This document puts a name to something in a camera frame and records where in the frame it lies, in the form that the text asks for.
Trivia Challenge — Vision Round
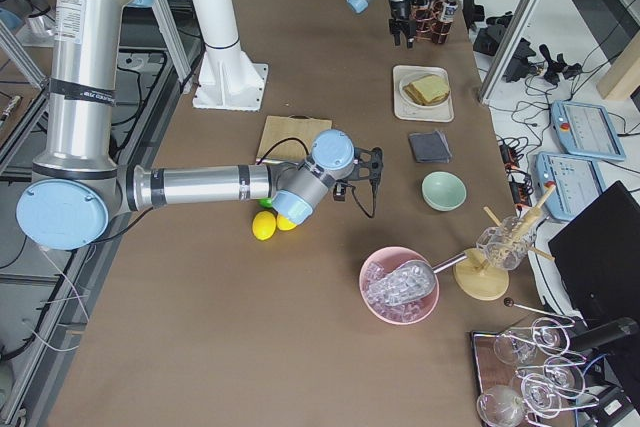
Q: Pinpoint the blue teach pendant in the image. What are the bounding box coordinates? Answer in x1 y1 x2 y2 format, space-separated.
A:
550 101 626 161
535 152 606 222

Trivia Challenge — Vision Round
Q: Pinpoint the wine glass rack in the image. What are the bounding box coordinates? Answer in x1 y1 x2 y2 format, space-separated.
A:
470 316 599 426

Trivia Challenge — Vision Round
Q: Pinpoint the yellow lemon far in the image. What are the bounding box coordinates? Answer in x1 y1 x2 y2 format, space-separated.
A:
276 215 297 231

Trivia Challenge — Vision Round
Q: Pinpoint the tea bottle back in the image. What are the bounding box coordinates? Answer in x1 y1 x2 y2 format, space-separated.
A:
415 0 435 21

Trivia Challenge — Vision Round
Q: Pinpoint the plain bread slice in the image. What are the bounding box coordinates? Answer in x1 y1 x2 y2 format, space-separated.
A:
405 74 450 104

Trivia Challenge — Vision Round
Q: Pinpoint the bread slice under egg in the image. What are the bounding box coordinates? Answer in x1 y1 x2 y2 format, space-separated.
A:
403 84 447 106

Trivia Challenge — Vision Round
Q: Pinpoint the pink ice bowl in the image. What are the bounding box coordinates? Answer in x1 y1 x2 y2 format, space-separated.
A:
359 246 439 325

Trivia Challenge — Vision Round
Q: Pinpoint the green bowl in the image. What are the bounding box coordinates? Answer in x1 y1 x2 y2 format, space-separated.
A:
421 171 467 212

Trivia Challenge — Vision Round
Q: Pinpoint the green lime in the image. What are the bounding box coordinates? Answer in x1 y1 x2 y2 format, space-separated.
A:
258 198 273 208

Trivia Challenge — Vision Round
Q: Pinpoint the white round plate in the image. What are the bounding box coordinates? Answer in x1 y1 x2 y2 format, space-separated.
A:
399 73 451 107

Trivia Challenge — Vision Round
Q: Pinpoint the tea bottle front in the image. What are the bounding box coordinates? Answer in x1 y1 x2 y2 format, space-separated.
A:
431 0 458 45

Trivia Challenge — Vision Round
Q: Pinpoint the glass mug on stand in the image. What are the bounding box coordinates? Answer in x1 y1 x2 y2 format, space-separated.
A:
476 216 536 271

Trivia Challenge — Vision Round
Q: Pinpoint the copper wire bottle rack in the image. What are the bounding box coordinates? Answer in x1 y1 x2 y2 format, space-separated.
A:
412 0 444 41

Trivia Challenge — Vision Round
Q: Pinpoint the aluminium frame post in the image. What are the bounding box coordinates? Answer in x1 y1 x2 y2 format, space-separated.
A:
478 0 540 105

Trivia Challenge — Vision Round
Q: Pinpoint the blue teach pendant far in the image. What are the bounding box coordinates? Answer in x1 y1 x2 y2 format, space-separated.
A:
550 101 626 161

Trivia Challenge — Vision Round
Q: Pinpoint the blue teach pendant near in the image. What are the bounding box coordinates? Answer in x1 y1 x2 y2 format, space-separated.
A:
535 152 606 222

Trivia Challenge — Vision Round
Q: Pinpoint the grey folded cloth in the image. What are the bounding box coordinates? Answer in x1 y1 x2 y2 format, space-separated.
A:
408 130 452 163

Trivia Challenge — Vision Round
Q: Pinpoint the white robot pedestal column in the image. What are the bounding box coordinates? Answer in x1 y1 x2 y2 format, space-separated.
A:
192 0 268 112

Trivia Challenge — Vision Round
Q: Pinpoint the yellow lemon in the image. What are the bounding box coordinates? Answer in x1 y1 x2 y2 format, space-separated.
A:
252 210 277 241
276 215 297 231

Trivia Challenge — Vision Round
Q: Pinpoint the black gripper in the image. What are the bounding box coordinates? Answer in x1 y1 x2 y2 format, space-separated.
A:
332 185 348 202
388 0 416 48

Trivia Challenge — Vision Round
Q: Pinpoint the wooden cup tree stand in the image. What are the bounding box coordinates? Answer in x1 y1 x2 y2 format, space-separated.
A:
453 184 555 301

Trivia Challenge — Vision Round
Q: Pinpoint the cream rabbit tray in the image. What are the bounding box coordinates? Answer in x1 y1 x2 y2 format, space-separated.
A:
393 65 454 123

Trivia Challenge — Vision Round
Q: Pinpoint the black monitor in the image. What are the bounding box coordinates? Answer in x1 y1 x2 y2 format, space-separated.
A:
549 181 639 325

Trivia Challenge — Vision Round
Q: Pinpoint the yellow lemon near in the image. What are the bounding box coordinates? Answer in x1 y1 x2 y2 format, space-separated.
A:
252 210 277 241

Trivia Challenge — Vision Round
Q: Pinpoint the tea bottle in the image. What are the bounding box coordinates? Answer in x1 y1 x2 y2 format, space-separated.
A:
431 0 458 45
415 0 435 21

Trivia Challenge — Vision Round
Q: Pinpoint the bamboo cutting board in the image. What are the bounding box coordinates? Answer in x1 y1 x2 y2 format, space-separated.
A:
256 115 333 163

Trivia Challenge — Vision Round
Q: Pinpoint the metal ice scoop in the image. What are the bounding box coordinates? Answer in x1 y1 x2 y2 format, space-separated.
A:
378 253 467 306

